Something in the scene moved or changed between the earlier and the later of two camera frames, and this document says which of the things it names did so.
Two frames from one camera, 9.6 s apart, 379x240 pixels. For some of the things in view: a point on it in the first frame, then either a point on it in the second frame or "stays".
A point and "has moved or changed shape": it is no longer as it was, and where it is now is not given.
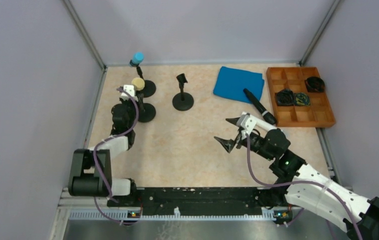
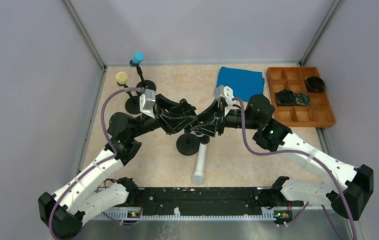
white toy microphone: (265, 125) has moved or changed shape
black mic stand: (149, 88) stays
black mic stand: (183, 101) to (188, 144)
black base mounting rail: (268, 198) stays
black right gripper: (240, 133) to (220, 117)
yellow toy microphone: (139, 83) to (121, 78)
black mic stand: (146, 111) has moved or changed shape
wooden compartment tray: (320, 112) stays
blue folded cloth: (231, 83) stays
